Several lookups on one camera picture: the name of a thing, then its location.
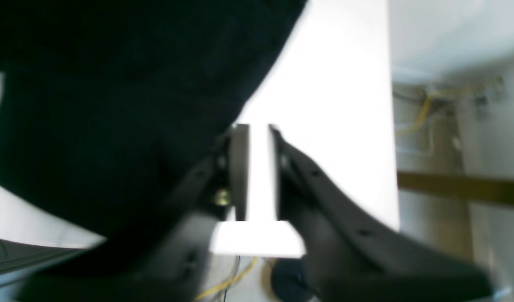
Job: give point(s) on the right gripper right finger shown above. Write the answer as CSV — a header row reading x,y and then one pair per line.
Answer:
x,y
350,256

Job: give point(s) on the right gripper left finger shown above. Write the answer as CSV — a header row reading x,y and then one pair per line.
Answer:
x,y
160,256

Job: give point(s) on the black T-shirt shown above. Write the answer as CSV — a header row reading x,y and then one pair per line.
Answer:
x,y
106,104

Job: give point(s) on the dark round stand base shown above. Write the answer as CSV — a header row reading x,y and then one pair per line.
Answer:
x,y
288,281

